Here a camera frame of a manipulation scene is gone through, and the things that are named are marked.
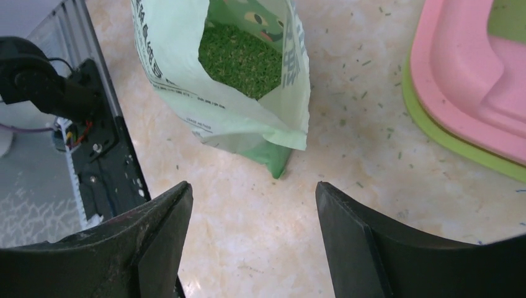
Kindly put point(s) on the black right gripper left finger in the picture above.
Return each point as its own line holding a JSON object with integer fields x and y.
{"x": 135, "y": 254}

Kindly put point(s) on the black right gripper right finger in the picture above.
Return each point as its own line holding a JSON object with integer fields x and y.
{"x": 372, "y": 255}

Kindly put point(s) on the green cat litter bag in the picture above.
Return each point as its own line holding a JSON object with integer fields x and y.
{"x": 168, "y": 35}

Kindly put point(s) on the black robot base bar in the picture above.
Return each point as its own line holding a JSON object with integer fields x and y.
{"x": 105, "y": 173}

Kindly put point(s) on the green and pink litter box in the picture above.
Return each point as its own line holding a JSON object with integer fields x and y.
{"x": 464, "y": 80}

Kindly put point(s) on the green litter pellets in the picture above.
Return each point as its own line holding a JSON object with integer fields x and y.
{"x": 240, "y": 60}

